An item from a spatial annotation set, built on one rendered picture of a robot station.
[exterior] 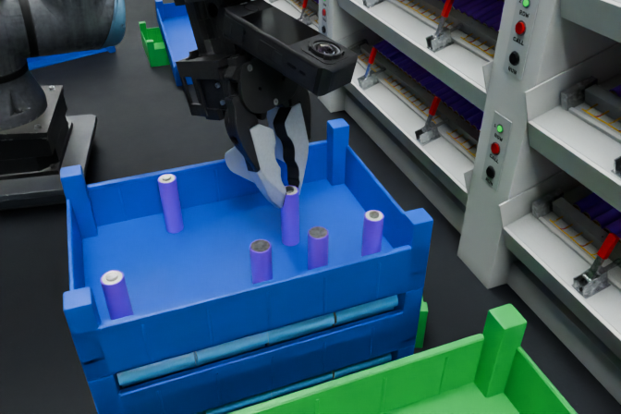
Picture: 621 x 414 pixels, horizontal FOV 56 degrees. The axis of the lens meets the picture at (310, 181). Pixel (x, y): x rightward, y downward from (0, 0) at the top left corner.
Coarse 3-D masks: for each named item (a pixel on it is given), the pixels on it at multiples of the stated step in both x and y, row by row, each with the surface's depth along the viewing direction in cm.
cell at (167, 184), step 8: (160, 176) 58; (168, 176) 57; (160, 184) 57; (168, 184) 57; (176, 184) 57; (160, 192) 57; (168, 192) 57; (176, 192) 58; (168, 200) 58; (176, 200) 58; (168, 208) 58; (176, 208) 58; (168, 216) 59; (176, 216) 59; (168, 224) 59; (176, 224) 59; (176, 232) 60
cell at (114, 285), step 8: (112, 272) 46; (120, 272) 46; (104, 280) 45; (112, 280) 45; (120, 280) 45; (104, 288) 45; (112, 288) 45; (120, 288) 45; (104, 296) 46; (112, 296) 45; (120, 296) 46; (128, 296) 47; (112, 304) 46; (120, 304) 46; (128, 304) 47; (112, 312) 46; (120, 312) 46; (128, 312) 47
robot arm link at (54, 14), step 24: (48, 0) 106; (72, 0) 106; (96, 0) 110; (120, 0) 113; (48, 24) 107; (72, 24) 109; (96, 24) 112; (120, 24) 114; (48, 48) 111; (72, 48) 114; (96, 48) 117
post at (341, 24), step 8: (320, 0) 144; (336, 0) 137; (320, 8) 145; (336, 8) 138; (320, 16) 146; (328, 16) 141; (336, 16) 139; (344, 16) 140; (352, 16) 140; (320, 24) 147; (328, 24) 142; (336, 24) 140; (344, 24) 141; (352, 24) 142; (360, 24) 142; (328, 32) 143; (336, 32) 141; (344, 32) 142; (352, 32) 143; (336, 40) 142; (344, 88) 150; (320, 96) 158; (328, 96) 152; (336, 96) 151; (344, 96) 152; (328, 104) 153; (336, 104) 152; (344, 104) 153
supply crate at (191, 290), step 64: (64, 192) 56; (128, 192) 60; (192, 192) 63; (256, 192) 66; (320, 192) 66; (384, 192) 57; (128, 256) 57; (192, 256) 57; (384, 256) 50; (128, 320) 43; (192, 320) 46; (256, 320) 48
